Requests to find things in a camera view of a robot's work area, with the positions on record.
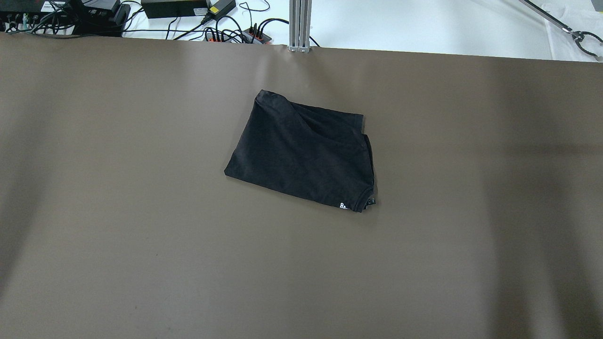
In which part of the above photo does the black printed t-shirt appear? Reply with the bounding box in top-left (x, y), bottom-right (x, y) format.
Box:
top-left (224, 90), bottom-right (375, 213)

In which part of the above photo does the red black usb hub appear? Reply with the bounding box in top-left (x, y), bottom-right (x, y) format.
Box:
top-left (202, 28), bottom-right (273, 45)

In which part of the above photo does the black power adapter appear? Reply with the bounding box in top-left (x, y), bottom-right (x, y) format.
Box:
top-left (140, 0), bottom-right (236, 19)

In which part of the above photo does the long reach grabber tool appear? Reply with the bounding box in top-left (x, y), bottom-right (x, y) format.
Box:
top-left (520, 0), bottom-right (603, 62)

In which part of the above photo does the aluminium frame post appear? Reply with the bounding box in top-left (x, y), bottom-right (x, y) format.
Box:
top-left (288, 0), bottom-right (312, 53)

